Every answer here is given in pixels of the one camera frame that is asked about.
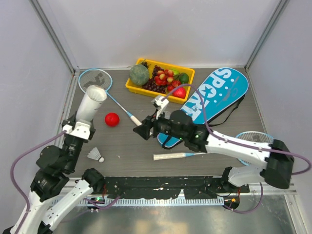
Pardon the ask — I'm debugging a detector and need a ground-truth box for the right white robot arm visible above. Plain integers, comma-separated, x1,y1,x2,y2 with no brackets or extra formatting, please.
133,110,294,192

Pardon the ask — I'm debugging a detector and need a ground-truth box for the white shuttlecock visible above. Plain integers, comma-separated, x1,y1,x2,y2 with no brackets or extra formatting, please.
87,147,104,163

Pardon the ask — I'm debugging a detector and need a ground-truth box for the red apple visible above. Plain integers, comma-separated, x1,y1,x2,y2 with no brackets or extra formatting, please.
172,87,186,99

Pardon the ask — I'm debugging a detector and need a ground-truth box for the green melon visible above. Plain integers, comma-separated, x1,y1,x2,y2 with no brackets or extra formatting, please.
129,64,150,86

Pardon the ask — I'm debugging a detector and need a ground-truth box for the blue racket bottom right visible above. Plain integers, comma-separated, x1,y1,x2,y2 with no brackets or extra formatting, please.
153,131,274,161

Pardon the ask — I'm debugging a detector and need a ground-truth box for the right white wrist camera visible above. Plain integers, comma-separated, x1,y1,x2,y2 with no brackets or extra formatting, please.
152,95,169,119

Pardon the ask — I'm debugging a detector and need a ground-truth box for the red cherry bunch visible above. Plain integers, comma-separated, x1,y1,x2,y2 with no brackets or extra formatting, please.
159,69,181,93

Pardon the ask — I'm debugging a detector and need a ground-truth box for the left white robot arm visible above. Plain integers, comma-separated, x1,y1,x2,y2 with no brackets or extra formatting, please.
3,114,105,234

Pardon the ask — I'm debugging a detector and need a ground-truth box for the blue racket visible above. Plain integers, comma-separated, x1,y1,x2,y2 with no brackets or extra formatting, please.
153,131,274,161
78,68,142,126

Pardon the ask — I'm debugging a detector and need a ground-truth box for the aluminium frame post left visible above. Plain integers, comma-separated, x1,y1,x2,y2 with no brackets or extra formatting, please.
29,0,79,74

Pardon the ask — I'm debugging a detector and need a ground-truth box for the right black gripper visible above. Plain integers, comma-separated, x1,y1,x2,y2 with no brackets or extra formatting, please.
134,108,186,141

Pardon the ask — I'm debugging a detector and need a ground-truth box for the white slotted cable duct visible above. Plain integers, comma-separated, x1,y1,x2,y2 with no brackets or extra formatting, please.
75,197,225,207

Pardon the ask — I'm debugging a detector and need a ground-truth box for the green lime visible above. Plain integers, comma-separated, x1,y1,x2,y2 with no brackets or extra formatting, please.
178,73,189,84

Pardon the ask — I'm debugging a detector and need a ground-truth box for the blue racket top left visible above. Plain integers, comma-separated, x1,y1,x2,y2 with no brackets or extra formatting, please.
78,68,142,126

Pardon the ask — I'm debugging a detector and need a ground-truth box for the red tomato ball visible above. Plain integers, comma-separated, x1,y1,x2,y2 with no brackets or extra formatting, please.
104,113,120,127

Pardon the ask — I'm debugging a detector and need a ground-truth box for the aluminium frame post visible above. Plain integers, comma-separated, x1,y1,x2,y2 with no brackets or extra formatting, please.
244,0,290,72
29,0,79,74

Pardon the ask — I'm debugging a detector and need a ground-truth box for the aluminium frame post right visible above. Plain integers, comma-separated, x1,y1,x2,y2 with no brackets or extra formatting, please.
244,0,290,72

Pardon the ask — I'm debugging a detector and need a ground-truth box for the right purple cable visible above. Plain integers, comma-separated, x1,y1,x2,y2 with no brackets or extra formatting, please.
160,83,312,176

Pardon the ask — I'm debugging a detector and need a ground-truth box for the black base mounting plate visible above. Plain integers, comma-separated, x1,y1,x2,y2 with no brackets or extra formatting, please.
93,176,250,200

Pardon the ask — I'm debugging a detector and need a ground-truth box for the white shuttlecock tube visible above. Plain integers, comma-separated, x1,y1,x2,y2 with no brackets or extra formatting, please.
76,85,107,122

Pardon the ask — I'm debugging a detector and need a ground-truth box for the blue racket cover bag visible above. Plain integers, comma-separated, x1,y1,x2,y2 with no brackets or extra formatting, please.
157,67,250,150

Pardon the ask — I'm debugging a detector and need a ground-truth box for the dark purple grape bunch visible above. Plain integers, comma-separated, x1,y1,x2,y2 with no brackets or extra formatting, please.
142,65,167,94

